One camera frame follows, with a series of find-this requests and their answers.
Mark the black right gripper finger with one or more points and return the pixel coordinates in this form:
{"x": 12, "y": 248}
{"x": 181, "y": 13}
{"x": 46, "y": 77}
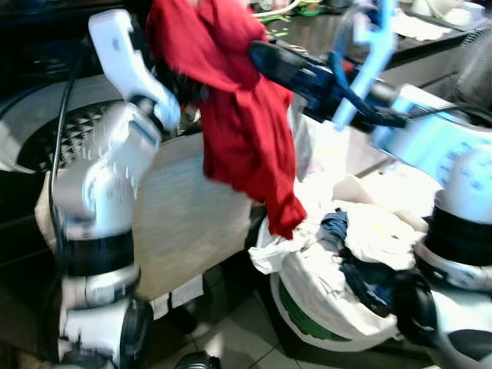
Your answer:
{"x": 269, "y": 58}

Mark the red garment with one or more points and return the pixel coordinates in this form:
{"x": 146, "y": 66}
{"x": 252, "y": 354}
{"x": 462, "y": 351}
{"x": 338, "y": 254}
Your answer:
{"x": 242, "y": 115}

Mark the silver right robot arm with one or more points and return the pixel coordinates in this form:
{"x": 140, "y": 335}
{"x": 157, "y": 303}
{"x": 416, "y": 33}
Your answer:
{"x": 453, "y": 177}

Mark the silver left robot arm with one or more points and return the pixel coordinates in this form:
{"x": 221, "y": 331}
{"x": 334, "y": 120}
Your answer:
{"x": 108, "y": 177}

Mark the white cloth on counter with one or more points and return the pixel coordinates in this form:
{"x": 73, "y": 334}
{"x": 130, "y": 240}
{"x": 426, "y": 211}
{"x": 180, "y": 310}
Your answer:
{"x": 419, "y": 27}

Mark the grey mesh fan guard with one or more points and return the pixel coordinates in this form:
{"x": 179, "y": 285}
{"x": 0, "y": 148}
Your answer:
{"x": 475, "y": 69}

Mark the white dish on counter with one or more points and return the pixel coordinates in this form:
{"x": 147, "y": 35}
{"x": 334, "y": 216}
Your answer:
{"x": 450, "y": 9}

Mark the dark blue garment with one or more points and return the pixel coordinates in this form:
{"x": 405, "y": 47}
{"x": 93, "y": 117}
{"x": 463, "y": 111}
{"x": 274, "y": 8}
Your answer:
{"x": 369, "y": 277}

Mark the white laundry basket green stripe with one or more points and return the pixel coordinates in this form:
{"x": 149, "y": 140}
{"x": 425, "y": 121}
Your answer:
{"x": 315, "y": 315}

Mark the black robot foot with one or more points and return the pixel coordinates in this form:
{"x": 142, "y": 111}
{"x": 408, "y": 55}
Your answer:
{"x": 198, "y": 360}

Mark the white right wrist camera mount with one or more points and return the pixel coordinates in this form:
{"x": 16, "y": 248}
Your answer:
{"x": 369, "y": 54}

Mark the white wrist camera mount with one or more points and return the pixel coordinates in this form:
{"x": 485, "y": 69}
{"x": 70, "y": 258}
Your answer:
{"x": 369, "y": 54}
{"x": 123, "y": 58}

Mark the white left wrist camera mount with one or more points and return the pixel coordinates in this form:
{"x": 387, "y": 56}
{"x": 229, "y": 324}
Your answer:
{"x": 123, "y": 58}

